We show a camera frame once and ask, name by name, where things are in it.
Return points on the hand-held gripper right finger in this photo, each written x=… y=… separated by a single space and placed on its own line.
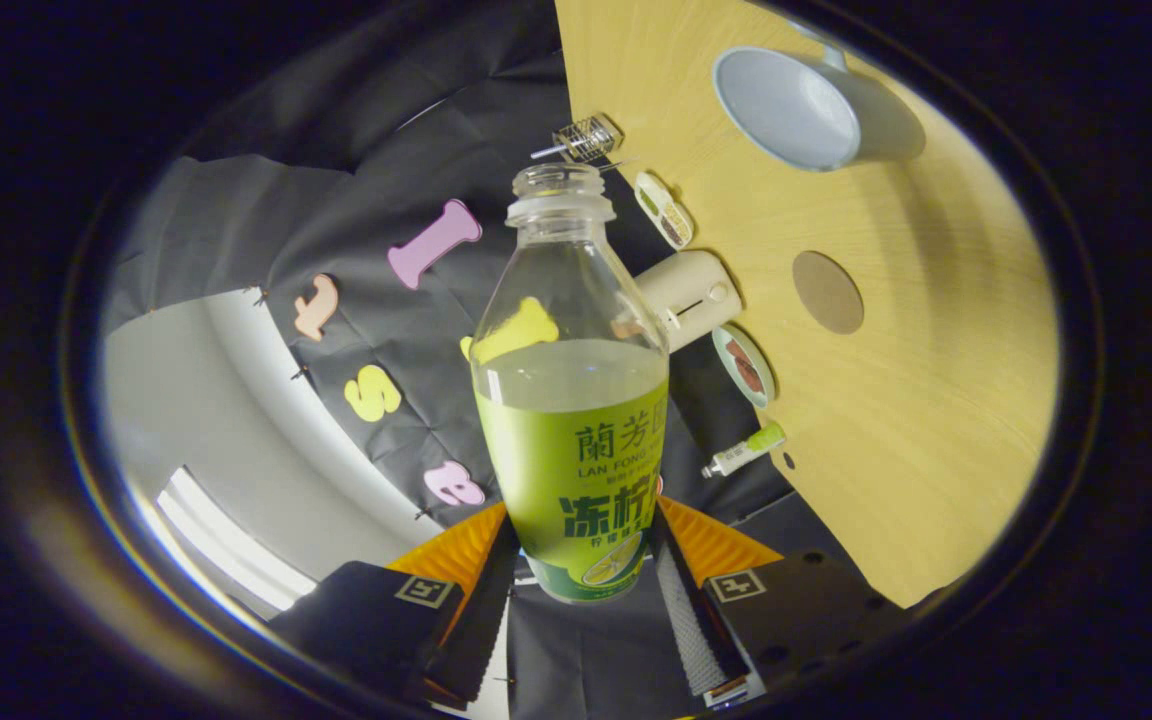
x=686 y=620

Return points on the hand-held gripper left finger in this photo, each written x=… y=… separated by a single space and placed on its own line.
x=481 y=620

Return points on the green label juice bottle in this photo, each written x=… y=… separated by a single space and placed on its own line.
x=566 y=450

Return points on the round brown coaster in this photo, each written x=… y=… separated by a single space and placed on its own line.
x=828 y=292

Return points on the white cup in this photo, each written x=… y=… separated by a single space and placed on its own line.
x=786 y=110

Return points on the small white green bottle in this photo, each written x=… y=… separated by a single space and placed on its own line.
x=736 y=460

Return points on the pale green plate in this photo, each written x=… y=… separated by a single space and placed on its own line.
x=726 y=372

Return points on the brown meat piece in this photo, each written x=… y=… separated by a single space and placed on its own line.
x=754 y=378
x=738 y=353

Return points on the wooden table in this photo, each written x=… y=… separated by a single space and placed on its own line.
x=916 y=420

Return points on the white toaster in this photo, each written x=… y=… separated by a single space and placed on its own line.
x=696 y=290

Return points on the white divided snack tray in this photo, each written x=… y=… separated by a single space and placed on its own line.
x=663 y=210

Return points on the white straw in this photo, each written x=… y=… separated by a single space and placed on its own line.
x=548 y=151

